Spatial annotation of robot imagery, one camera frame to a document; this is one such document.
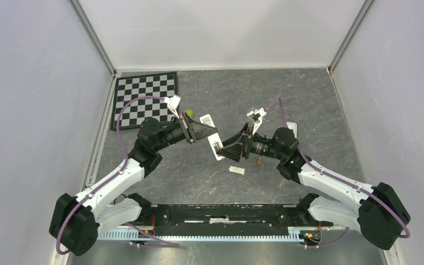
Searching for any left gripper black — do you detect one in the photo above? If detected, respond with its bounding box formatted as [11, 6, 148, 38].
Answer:
[153, 111, 218, 151]

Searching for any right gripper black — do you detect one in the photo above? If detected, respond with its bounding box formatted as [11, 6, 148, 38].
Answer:
[216, 123, 284, 163]

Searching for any white remote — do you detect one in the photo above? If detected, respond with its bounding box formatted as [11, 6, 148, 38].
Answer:
[199, 114, 225, 161]

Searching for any white remote control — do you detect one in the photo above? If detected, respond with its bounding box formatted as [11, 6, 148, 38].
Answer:
[286, 122, 298, 138]

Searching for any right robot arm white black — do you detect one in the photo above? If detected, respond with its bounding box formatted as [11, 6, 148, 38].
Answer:
[216, 125, 411, 250]

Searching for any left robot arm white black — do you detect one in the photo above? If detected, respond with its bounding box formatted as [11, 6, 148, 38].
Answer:
[49, 113, 218, 256]

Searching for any green yellow orange brick stack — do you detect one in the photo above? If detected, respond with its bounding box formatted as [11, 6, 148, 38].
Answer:
[184, 109, 194, 118]

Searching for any black white chessboard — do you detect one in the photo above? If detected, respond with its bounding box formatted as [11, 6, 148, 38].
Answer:
[110, 72, 178, 131]

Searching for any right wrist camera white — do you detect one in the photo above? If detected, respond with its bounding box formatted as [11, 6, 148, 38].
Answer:
[247, 108, 267, 135]

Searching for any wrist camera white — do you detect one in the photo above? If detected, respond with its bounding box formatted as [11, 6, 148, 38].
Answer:
[163, 94, 181, 119]
[247, 108, 267, 135]

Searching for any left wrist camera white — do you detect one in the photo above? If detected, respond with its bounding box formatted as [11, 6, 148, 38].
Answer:
[163, 94, 181, 119]

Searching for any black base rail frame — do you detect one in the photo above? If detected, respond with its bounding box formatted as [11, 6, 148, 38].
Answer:
[127, 193, 333, 237]

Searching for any white cable duct comb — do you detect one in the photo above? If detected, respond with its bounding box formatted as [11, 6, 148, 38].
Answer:
[98, 227, 304, 243]

